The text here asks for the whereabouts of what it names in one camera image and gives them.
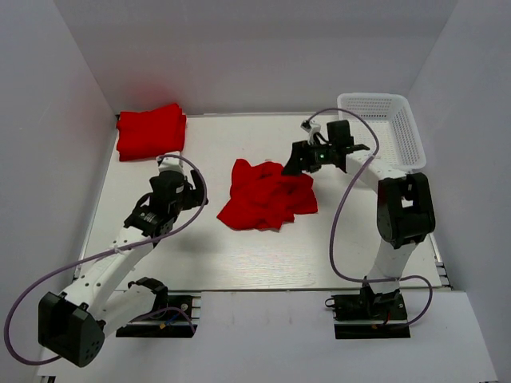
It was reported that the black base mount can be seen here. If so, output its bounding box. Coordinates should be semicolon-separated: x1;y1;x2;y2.
325;294;410;340
115;293;201;338

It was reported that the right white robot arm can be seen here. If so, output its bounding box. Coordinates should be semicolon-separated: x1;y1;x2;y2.
282;120;435;321

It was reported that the folded red t shirt stack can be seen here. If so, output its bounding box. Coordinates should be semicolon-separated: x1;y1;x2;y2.
116;103;187;162

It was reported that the white plastic basket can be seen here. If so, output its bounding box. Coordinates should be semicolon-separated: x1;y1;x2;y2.
337;93;426;172

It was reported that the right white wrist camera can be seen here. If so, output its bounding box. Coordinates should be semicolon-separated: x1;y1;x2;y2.
301;120;321;140

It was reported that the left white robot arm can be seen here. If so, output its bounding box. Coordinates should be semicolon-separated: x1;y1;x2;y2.
38;169;207;367

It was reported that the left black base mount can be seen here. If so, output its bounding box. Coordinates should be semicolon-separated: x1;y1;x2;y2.
115;293;201;338

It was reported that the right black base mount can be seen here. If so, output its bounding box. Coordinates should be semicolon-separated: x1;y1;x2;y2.
325;294;410;340

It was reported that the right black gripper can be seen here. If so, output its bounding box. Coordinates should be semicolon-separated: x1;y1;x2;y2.
281;137;337;176

